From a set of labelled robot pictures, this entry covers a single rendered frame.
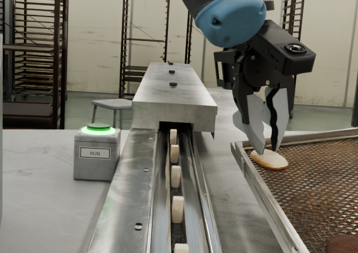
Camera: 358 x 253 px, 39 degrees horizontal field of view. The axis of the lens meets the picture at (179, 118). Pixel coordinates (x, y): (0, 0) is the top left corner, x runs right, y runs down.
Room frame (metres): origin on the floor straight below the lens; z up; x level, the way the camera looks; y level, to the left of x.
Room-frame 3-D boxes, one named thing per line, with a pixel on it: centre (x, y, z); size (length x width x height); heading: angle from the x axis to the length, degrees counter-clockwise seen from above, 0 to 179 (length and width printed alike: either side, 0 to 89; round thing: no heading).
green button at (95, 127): (0.83, 0.13, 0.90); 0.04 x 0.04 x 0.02
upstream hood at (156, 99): (1.67, 0.03, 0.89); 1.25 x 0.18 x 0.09; 2
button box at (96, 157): (0.83, 0.13, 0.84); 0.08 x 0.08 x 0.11; 2
